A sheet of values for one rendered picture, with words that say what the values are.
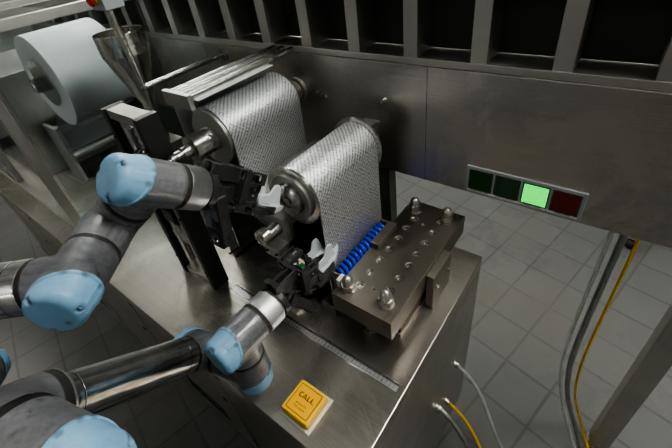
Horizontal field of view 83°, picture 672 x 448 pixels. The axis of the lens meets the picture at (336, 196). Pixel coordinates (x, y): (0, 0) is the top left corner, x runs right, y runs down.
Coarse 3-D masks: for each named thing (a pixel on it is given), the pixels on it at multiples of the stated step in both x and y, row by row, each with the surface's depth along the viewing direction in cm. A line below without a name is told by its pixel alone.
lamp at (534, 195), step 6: (528, 186) 84; (534, 186) 83; (528, 192) 85; (534, 192) 84; (540, 192) 83; (546, 192) 82; (522, 198) 86; (528, 198) 85; (534, 198) 84; (540, 198) 84; (546, 198) 83; (534, 204) 85; (540, 204) 84
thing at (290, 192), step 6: (282, 186) 80; (288, 186) 80; (282, 192) 81; (288, 192) 80; (294, 192) 80; (282, 198) 83; (288, 198) 82; (294, 198) 80; (300, 198) 80; (288, 204) 82; (294, 204) 81; (300, 204) 80; (288, 210) 84; (294, 210) 82; (300, 210) 81
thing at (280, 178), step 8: (280, 176) 80; (288, 176) 80; (272, 184) 84; (288, 184) 80; (296, 184) 78; (304, 192) 79; (304, 200) 80; (304, 208) 82; (312, 208) 81; (296, 216) 85; (304, 216) 83
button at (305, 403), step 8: (304, 384) 83; (296, 392) 82; (304, 392) 82; (312, 392) 82; (320, 392) 81; (288, 400) 81; (296, 400) 81; (304, 400) 80; (312, 400) 80; (320, 400) 80; (288, 408) 79; (296, 408) 79; (304, 408) 79; (312, 408) 79; (320, 408) 80; (296, 416) 78; (304, 416) 78; (312, 416) 78; (304, 424) 77
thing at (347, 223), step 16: (368, 176) 95; (352, 192) 91; (368, 192) 98; (336, 208) 87; (352, 208) 93; (368, 208) 100; (336, 224) 89; (352, 224) 96; (368, 224) 103; (336, 240) 92; (352, 240) 98
